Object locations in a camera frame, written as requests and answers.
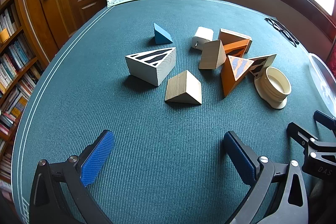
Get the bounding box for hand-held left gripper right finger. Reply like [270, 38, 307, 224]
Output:
[223, 131, 309, 224]

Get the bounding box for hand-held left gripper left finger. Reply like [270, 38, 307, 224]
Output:
[29, 130, 116, 224]

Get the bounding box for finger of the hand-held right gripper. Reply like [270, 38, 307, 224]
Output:
[287, 122, 336, 159]
[314, 110, 336, 133]

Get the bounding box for clear plastic container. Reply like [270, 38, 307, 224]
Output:
[308, 53, 336, 119]

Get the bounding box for orange grey-striped triangular block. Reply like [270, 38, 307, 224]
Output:
[220, 55, 254, 98]

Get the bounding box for natural black-striped triangular block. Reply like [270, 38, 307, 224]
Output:
[247, 54, 277, 79]

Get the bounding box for plain wooden wedge block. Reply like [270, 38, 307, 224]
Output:
[198, 40, 227, 69]
[165, 70, 202, 105]

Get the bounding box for white black-striped triangular block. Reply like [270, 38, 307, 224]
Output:
[125, 47, 176, 87]

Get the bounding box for orange black-striped wedge block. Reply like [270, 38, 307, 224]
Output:
[223, 39, 249, 59]

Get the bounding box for brown square wooden block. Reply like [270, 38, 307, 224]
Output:
[218, 28, 253, 53]

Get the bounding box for white plug charger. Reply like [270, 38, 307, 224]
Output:
[191, 27, 214, 51]

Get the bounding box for blue wooden wedge block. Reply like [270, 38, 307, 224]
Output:
[154, 23, 174, 45]

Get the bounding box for dark red cloth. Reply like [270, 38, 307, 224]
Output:
[327, 43, 336, 75]

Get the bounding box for black eyeglasses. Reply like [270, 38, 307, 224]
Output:
[265, 17, 300, 47]

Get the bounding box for rows of books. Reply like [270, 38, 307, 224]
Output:
[0, 4, 44, 188]

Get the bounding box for wooden bookshelf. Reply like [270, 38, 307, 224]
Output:
[0, 0, 50, 203]

